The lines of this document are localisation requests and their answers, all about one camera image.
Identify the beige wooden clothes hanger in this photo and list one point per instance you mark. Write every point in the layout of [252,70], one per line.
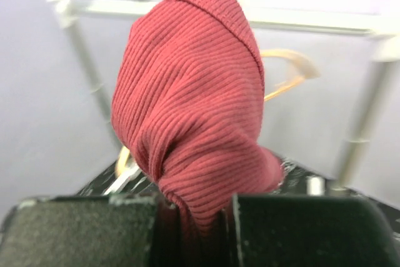
[300,68]

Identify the maroon tank top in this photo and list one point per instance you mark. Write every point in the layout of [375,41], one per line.
[188,104]

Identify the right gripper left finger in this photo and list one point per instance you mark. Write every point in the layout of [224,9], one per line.
[79,231]

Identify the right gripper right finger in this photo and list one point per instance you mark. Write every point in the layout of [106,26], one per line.
[275,230]

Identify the silver white clothes rack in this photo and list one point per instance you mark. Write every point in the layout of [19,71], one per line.
[384,28]

